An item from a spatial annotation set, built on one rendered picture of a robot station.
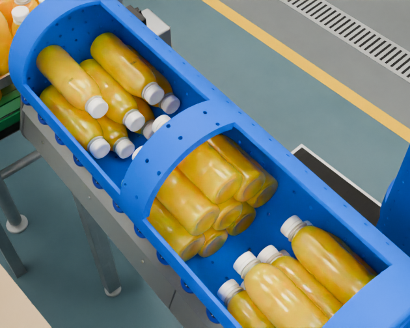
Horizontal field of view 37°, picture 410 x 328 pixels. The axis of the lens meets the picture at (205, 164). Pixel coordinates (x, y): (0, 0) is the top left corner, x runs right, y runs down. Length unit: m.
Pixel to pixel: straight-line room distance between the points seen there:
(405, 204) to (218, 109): 0.68
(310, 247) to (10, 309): 0.49
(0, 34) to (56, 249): 1.09
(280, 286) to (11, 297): 0.44
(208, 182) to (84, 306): 1.28
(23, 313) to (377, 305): 0.56
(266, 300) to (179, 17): 2.29
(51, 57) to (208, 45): 1.72
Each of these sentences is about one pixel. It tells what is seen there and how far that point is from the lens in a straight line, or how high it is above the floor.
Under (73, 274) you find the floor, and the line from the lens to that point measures 2.29.
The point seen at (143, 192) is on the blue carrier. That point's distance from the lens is 1.02.
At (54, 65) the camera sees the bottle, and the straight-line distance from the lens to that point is 1.29.
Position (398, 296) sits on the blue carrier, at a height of 1.23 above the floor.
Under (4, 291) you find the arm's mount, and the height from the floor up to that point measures 1.07.
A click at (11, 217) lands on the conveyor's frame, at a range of 2.37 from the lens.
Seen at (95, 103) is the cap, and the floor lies 1.12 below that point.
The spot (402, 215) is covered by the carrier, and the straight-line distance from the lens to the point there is 1.61.
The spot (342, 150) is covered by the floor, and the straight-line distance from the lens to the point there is 2.59.
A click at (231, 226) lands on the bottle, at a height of 1.02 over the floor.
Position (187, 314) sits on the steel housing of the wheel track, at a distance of 1.23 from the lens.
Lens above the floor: 2.01
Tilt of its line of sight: 54 degrees down
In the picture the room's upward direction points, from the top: 1 degrees counter-clockwise
